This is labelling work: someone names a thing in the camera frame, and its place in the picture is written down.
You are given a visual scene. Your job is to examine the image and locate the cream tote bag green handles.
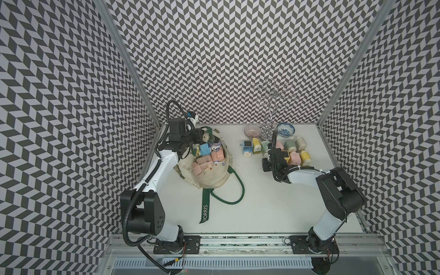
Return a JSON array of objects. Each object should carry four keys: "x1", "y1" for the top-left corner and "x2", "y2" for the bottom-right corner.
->
[{"x1": 174, "y1": 126, "x2": 245, "y2": 223}]

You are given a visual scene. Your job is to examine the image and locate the cream pencil sharpener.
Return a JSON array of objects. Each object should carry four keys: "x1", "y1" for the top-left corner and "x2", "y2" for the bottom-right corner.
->
[{"x1": 295, "y1": 136, "x2": 307, "y2": 152}]

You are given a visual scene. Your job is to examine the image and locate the blue pencil sharpener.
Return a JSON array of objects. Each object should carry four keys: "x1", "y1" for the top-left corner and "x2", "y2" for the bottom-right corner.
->
[
  {"x1": 199, "y1": 143, "x2": 212, "y2": 157},
  {"x1": 242, "y1": 140, "x2": 253, "y2": 157}
]

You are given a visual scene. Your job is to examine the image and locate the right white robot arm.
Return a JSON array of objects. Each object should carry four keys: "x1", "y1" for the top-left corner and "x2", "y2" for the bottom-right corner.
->
[{"x1": 268, "y1": 148, "x2": 367, "y2": 254}]

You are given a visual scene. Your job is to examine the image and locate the pink pencil sharpener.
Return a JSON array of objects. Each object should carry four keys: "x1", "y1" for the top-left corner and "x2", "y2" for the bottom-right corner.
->
[
  {"x1": 276, "y1": 141, "x2": 284, "y2": 150},
  {"x1": 211, "y1": 148, "x2": 226, "y2": 163},
  {"x1": 288, "y1": 152, "x2": 302, "y2": 166},
  {"x1": 191, "y1": 155, "x2": 214, "y2": 176}
]

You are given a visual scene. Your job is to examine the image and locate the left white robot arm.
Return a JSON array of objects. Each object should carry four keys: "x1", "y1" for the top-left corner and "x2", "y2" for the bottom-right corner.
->
[{"x1": 120, "y1": 126, "x2": 197, "y2": 254}]

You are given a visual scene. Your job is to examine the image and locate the blue white ceramic bowl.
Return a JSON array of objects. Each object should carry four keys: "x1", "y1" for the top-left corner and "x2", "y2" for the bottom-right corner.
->
[{"x1": 276, "y1": 123, "x2": 296, "y2": 138}]

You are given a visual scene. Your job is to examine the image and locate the clear glass mug tree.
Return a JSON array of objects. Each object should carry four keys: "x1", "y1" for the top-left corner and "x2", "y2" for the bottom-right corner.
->
[{"x1": 253, "y1": 79, "x2": 297, "y2": 140}]

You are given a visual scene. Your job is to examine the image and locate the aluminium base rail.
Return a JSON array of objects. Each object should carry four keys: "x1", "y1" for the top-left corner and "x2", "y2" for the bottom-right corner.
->
[{"x1": 97, "y1": 233, "x2": 399, "y2": 275}]

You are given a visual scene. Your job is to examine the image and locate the pink ceramic bowl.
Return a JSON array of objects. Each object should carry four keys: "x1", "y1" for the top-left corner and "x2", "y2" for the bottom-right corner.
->
[{"x1": 244, "y1": 125, "x2": 261, "y2": 139}]

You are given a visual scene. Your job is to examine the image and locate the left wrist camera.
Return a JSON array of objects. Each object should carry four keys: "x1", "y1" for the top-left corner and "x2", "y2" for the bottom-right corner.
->
[{"x1": 168, "y1": 112, "x2": 199, "y2": 142}]

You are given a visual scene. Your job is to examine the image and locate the purple grey pencil sharpener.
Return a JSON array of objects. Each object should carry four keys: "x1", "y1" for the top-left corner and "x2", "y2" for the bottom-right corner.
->
[{"x1": 210, "y1": 140, "x2": 223, "y2": 151}]

